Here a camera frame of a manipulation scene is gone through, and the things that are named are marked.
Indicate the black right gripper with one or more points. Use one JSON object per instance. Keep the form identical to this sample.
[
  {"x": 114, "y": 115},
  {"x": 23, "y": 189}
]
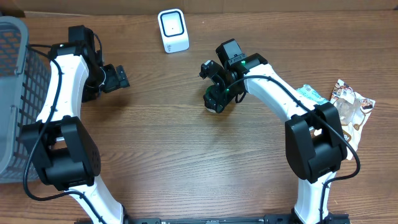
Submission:
[{"x": 227, "y": 99}]

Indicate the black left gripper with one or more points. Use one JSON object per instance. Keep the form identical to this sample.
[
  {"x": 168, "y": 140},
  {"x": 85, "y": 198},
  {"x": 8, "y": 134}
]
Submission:
[{"x": 115, "y": 81}]

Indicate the green capped bottle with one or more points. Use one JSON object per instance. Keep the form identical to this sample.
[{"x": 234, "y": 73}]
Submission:
[{"x": 210, "y": 103}]

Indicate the teal snack packet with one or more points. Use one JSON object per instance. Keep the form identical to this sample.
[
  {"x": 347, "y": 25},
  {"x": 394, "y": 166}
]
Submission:
[{"x": 310, "y": 93}]

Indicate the beige paper pouch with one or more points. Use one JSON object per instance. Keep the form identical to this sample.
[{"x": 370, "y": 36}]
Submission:
[{"x": 353, "y": 109}]

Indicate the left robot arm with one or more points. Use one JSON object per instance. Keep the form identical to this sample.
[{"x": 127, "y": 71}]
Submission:
[{"x": 60, "y": 148}]

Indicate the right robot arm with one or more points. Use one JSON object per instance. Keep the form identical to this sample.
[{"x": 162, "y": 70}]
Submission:
[{"x": 314, "y": 144}]

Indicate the white barcode scanner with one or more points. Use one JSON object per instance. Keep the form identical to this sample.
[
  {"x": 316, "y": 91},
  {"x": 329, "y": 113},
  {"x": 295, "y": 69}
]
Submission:
[{"x": 173, "y": 30}]

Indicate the grey plastic mesh basket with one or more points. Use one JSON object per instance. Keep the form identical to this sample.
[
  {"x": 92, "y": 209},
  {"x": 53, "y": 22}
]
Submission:
[{"x": 24, "y": 84}]

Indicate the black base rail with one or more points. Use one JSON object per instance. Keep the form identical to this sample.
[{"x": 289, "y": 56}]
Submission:
[{"x": 217, "y": 220}]

